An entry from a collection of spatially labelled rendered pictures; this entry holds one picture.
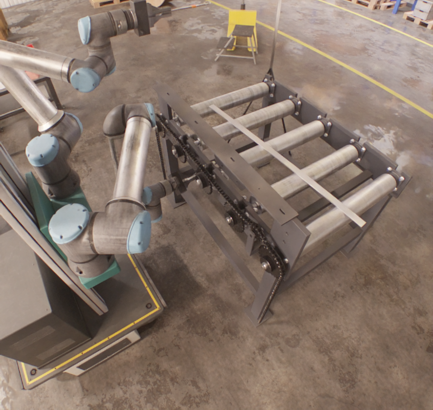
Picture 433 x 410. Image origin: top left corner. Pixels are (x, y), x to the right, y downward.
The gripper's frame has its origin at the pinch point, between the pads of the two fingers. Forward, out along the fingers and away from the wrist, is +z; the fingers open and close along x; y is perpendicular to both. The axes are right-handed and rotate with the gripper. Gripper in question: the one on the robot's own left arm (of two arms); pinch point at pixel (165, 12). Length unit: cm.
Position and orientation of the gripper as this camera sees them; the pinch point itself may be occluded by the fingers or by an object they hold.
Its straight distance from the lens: 127.5
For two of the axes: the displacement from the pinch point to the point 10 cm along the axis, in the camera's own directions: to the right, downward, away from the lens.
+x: 0.0, -6.5, -7.6
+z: 8.5, -4.0, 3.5
